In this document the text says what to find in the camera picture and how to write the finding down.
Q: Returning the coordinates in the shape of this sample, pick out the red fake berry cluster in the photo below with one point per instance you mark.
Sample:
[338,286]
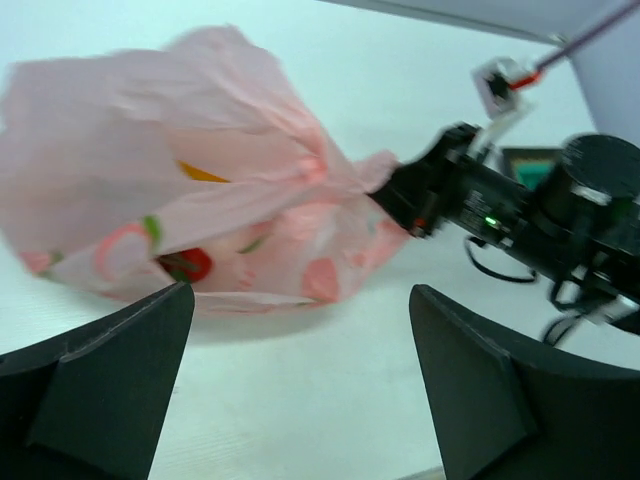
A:
[188,266]

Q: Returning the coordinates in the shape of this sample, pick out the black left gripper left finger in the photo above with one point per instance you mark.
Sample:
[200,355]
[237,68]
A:
[91,403]

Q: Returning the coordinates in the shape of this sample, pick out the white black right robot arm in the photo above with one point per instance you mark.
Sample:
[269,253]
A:
[578,227]

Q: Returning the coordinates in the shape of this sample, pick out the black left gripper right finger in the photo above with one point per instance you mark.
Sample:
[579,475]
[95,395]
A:
[506,406]

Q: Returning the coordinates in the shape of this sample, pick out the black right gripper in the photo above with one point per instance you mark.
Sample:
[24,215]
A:
[449,183]

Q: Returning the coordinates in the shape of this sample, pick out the pink plastic bag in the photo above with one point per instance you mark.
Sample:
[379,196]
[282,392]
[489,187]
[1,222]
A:
[91,194]

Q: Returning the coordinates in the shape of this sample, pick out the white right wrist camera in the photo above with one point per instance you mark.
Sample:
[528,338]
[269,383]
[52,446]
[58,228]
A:
[498,83]

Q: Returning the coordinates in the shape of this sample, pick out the black square plate teal centre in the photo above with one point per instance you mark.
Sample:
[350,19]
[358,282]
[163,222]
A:
[527,165]

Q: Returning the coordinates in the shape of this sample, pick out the orange fake fruit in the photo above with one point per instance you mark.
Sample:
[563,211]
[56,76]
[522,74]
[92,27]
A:
[197,174]

